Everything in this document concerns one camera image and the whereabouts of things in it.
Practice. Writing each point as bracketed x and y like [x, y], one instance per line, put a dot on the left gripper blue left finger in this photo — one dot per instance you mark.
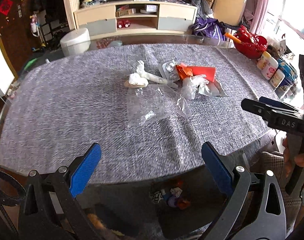
[66, 183]

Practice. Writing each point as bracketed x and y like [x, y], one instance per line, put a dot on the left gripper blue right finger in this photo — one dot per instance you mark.
[232, 181]

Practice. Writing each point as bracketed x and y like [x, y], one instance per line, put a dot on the white foil wrapper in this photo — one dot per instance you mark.
[200, 85]

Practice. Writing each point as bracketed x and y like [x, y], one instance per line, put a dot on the clear plastic bag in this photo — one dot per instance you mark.
[154, 103]

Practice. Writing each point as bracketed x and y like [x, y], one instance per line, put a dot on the orange paper wrapper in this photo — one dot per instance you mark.
[183, 71]

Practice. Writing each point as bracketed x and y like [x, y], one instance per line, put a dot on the white tissue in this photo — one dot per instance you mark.
[141, 78]

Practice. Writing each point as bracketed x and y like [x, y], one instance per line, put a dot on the dark grey trash bin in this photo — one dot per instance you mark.
[186, 202]

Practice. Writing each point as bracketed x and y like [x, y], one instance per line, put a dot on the person's right hand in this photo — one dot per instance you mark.
[298, 160]

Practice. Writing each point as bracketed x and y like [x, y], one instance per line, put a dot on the grey woven tablecloth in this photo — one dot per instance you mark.
[64, 106]

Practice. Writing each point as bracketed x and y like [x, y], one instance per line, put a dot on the red plastic basket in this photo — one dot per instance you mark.
[252, 45]

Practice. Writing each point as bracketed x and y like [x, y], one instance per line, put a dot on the purple cloth heap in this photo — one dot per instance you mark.
[209, 27]

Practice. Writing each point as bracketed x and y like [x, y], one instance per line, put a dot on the white round stool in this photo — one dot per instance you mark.
[75, 42]

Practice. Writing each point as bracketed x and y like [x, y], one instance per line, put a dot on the beige TV cabinet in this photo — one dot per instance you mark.
[138, 17]

